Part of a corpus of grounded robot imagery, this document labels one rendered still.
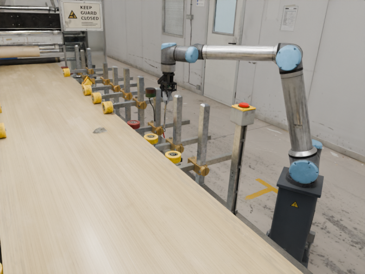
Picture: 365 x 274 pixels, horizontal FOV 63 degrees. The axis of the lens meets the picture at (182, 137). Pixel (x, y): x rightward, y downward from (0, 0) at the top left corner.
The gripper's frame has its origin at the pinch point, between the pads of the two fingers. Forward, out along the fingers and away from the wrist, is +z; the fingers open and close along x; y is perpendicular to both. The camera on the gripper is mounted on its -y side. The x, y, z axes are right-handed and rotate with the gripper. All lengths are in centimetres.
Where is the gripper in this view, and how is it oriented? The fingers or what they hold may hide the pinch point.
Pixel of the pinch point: (165, 101)
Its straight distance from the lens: 195.4
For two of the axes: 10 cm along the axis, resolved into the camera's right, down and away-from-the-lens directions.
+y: 5.2, 3.5, -7.8
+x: 8.5, -1.7, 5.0
